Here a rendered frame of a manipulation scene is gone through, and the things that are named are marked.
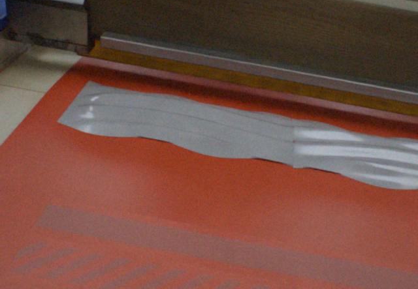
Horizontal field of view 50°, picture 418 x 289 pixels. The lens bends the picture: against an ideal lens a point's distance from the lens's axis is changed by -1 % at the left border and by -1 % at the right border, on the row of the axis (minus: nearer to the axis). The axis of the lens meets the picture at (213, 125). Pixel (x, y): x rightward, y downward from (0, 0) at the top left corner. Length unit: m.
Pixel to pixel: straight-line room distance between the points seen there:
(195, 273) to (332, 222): 0.10
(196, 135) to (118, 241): 0.11
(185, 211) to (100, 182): 0.06
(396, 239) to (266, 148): 0.11
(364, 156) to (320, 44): 0.10
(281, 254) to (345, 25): 0.20
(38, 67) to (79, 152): 0.13
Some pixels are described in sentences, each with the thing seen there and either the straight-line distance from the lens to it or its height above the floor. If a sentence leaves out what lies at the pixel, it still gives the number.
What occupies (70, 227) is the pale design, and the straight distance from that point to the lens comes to 0.27.
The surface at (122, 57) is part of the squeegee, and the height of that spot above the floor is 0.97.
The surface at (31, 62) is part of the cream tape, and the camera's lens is 0.45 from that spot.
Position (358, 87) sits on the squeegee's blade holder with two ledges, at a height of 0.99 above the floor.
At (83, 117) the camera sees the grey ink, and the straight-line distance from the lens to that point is 0.36.
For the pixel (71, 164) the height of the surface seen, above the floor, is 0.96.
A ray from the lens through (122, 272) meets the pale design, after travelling 0.25.
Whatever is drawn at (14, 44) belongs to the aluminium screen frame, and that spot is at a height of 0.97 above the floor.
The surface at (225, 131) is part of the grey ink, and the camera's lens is 0.35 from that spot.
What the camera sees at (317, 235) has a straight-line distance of 0.29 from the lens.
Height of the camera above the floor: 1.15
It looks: 33 degrees down
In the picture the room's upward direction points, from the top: 9 degrees clockwise
